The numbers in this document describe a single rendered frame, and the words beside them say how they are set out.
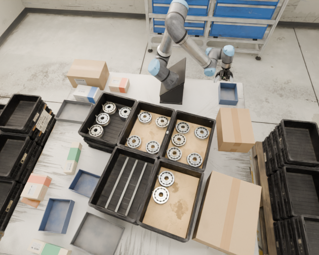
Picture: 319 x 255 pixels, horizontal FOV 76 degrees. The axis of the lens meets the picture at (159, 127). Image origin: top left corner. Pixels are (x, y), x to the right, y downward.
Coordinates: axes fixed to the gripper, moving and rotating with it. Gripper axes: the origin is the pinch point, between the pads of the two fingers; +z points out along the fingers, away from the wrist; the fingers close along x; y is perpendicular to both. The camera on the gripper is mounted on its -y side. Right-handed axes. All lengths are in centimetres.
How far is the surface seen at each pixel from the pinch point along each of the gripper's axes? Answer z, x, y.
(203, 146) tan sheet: 3, -13, 60
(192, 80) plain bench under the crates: 14.1, -26.5, -15.1
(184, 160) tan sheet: 1, -25, 72
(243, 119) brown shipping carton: 3.0, 14.9, 34.5
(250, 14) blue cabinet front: 27, 35, -142
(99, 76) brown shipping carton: -12, -105, 7
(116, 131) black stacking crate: -5, -77, 57
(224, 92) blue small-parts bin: 17.4, 3.1, -4.4
